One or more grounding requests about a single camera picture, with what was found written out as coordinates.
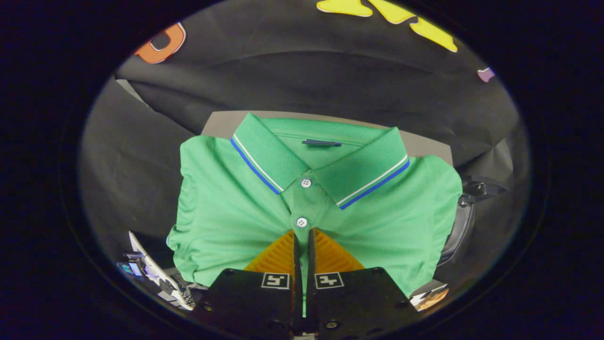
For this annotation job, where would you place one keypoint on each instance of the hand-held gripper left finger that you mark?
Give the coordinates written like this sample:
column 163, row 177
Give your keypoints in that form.
column 250, row 302

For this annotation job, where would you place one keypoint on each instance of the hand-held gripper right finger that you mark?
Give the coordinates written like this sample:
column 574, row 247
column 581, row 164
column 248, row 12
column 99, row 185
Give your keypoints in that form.
column 358, row 302

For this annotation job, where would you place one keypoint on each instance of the green polo shirt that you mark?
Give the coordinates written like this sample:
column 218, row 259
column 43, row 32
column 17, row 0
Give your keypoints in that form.
column 226, row 212

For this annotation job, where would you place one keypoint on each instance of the grey washing machine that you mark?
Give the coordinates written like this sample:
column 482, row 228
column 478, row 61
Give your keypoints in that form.
column 460, row 226

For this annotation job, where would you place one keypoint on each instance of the orange and white item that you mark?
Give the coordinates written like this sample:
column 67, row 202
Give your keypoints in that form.
column 429, row 298

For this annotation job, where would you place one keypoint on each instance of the grey metal cabinet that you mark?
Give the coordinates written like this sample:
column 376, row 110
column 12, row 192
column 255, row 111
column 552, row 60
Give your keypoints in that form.
column 219, row 125

